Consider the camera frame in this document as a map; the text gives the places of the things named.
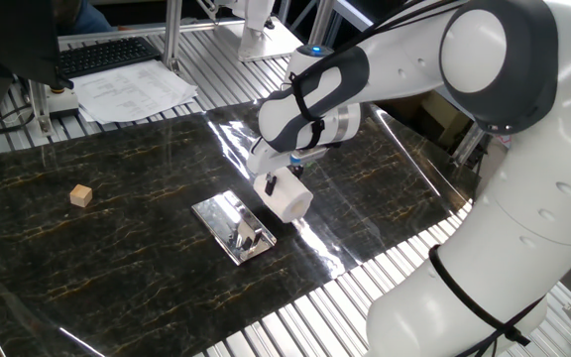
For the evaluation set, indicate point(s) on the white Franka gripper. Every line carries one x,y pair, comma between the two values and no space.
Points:
265,158

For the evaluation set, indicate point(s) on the white paper roll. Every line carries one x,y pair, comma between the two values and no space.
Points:
288,198

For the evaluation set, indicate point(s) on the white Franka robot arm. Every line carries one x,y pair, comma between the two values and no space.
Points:
538,223

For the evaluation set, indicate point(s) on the printed paper sheets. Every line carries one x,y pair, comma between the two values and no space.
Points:
122,94

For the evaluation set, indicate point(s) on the small wooden cube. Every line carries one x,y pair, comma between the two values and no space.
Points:
81,196

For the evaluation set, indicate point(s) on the black gold marble mat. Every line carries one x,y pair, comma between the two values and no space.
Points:
92,273

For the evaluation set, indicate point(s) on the black keyboard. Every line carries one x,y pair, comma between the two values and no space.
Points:
107,54

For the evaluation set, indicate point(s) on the person in blue jeans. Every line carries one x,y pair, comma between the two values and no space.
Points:
84,20

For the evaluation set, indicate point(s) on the black monitor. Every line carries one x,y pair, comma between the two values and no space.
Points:
13,35

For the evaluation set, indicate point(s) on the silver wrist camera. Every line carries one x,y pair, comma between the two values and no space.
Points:
308,154

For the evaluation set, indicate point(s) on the aluminium frame post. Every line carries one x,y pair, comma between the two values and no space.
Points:
321,22
171,30

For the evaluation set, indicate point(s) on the aluminium frame rail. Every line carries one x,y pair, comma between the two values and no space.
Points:
132,31

